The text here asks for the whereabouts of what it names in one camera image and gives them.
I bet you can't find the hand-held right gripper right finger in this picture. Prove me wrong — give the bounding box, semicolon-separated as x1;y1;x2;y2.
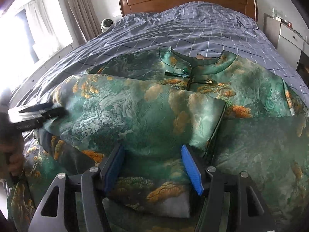
181;144;278;232

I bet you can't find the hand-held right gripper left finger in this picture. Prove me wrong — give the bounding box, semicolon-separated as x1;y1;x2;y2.
28;144;126;232

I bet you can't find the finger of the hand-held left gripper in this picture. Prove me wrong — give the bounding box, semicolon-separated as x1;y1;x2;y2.
41;107;67;121

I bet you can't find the green printed jacket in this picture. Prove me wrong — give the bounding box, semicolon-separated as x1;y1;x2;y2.
6;47;309;232

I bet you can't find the person's left hand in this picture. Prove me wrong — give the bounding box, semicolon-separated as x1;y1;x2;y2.
0;142;25;183

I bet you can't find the window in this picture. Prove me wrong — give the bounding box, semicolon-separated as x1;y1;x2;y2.
0;0;73;83

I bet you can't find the white sheer curtain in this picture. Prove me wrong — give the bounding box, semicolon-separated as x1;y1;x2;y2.
25;1;62;52

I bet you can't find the white round fan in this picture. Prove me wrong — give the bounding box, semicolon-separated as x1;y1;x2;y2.
101;19;115;32

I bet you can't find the beige curtain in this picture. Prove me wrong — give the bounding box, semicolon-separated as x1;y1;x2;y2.
60;0;102;44

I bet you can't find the blue checked bed sheet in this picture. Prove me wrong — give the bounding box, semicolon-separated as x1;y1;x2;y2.
11;2;309;150

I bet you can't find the white desk with drawers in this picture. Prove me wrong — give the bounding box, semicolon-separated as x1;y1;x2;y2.
263;12;309;73

